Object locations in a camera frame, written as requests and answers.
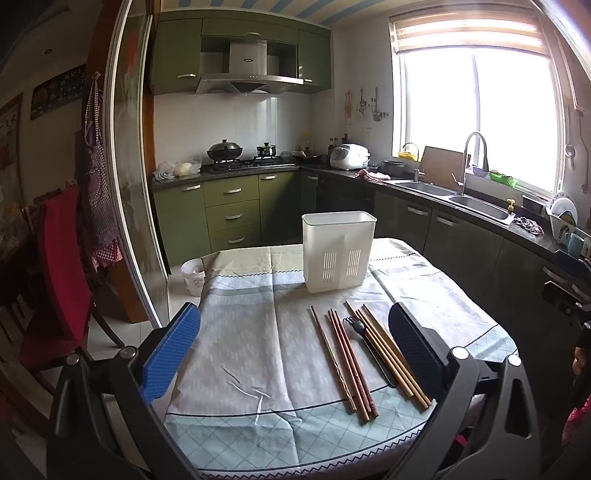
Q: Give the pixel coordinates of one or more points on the pink dish cloth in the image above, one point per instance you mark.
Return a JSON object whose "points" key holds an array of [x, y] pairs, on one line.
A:
{"points": [[372, 177]]}

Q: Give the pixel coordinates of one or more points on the plastic bag with food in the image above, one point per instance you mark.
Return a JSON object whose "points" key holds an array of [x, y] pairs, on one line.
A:
{"points": [[166, 171]]}

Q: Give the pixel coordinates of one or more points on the red chair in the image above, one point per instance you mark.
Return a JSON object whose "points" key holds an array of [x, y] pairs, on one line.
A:
{"points": [[61, 327]]}

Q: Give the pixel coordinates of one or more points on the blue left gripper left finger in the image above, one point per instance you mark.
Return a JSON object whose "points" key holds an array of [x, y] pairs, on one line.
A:
{"points": [[168, 353]]}

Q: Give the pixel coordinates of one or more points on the dish rack with dishes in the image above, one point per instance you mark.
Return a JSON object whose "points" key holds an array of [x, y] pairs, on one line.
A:
{"points": [[563, 216]]}

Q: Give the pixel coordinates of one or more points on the white plastic utensil holder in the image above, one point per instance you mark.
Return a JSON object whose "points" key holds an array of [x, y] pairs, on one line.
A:
{"points": [[336, 249]]}

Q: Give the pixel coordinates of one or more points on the black wok with lid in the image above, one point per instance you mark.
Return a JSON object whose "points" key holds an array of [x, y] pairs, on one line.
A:
{"points": [[224, 151]]}

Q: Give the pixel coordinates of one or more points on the reddish brown chopstick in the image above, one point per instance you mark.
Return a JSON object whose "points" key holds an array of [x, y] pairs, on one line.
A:
{"points": [[360, 391], [373, 406]]}

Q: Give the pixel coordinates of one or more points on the dark brown chopstick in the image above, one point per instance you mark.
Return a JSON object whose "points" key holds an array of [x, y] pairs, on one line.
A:
{"points": [[339, 377]]}

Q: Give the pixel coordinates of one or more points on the gas stove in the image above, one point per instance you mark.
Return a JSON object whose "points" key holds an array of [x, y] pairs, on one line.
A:
{"points": [[246, 164]]}

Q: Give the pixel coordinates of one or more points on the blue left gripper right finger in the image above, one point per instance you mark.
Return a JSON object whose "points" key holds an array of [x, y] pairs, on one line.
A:
{"points": [[423, 348]]}

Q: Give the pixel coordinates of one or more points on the wooden cutting board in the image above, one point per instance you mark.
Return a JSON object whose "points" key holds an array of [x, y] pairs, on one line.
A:
{"points": [[441, 167]]}

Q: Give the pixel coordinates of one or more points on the small black pot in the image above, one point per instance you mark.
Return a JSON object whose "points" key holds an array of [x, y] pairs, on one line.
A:
{"points": [[266, 150]]}

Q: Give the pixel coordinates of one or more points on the patterned tablecloth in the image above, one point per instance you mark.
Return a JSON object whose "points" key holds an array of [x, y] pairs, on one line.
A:
{"points": [[256, 398]]}

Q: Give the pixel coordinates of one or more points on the sliding glass door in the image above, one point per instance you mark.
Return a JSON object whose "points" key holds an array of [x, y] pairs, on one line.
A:
{"points": [[122, 128]]}

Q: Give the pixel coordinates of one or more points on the light bamboo chopstick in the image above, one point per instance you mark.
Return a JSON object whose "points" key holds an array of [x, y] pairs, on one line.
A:
{"points": [[394, 349], [393, 357], [386, 355]]}

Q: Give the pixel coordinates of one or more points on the steel double sink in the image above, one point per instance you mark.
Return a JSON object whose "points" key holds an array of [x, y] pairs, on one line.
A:
{"points": [[477, 206]]}

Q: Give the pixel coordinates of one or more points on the steel range hood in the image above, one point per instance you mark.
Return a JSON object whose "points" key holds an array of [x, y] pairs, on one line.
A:
{"points": [[247, 67]]}

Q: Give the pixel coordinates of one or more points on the white trash bucket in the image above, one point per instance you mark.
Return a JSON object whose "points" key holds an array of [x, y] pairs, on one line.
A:
{"points": [[193, 274]]}

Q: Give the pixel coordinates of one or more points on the white rice cooker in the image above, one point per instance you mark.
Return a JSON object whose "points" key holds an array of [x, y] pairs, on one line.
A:
{"points": [[349, 157]]}

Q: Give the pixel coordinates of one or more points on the checkered apron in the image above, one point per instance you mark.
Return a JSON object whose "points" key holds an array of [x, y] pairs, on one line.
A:
{"points": [[103, 235]]}

